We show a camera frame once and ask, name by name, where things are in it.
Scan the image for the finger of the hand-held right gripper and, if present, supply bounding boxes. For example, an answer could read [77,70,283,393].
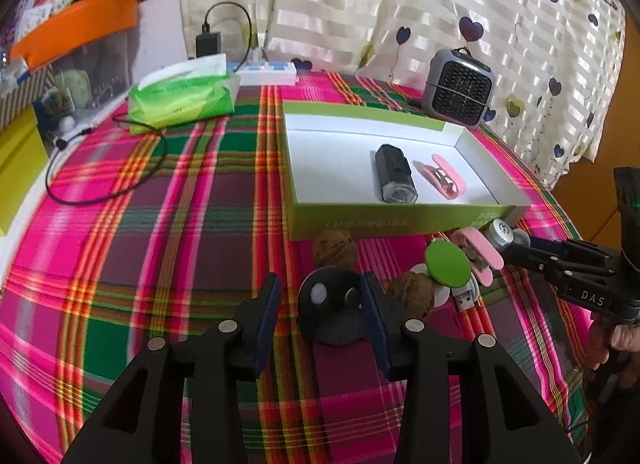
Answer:
[500,244,617,291]
[520,235,623,266]

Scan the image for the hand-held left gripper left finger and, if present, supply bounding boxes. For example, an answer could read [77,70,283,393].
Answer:
[60,273,282,464]

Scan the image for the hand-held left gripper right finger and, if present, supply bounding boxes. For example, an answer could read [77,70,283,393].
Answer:
[360,271,583,464]

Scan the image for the black round gadget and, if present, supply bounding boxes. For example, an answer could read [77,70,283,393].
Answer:
[297,267,372,345]

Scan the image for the white round gadget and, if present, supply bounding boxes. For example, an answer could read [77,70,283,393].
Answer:
[487,219,531,252]

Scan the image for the pink clip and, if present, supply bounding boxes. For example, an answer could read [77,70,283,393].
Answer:
[416,154,468,201]
[452,227,505,286]

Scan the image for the green and white cardboard box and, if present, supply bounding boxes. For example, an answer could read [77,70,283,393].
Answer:
[282,100,533,241]

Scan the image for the person's right hand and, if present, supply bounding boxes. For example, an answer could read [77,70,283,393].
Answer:
[587,317,640,376]

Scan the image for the brown walnut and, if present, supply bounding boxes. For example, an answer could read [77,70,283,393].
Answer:
[312,229,358,267]
[387,274,435,320]

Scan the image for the orange wooden cabinet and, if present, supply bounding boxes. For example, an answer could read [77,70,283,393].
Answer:
[550,157,640,245]

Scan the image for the pink plaid tablecloth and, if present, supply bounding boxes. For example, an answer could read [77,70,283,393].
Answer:
[0,69,591,464]

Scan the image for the black bike light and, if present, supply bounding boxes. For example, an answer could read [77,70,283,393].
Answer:
[375,144,418,205]

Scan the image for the grey mini fan heater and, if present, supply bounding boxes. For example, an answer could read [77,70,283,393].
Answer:
[421,48,496,121]

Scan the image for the green tissue pack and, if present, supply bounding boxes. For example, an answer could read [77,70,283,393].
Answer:
[126,54,241,135]

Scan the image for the white power strip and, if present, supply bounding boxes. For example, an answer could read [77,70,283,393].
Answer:
[227,60,299,86]

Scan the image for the black charger adapter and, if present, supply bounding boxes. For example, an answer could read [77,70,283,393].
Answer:
[195,33,222,59]

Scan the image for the yellow box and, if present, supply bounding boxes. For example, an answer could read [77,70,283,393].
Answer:
[0,107,51,237]

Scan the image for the clear storage bin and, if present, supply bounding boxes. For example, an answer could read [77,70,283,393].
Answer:
[30,27,138,130]

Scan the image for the patterned cardboard box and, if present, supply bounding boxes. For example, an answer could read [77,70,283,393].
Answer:
[0,57,53,130]

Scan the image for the orange bin lid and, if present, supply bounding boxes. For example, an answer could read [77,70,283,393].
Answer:
[10,0,140,70]

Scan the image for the thin black cable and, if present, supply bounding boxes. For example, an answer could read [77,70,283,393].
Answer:
[45,114,168,205]

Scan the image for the black charger cable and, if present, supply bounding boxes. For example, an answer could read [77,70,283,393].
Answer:
[200,2,254,70]

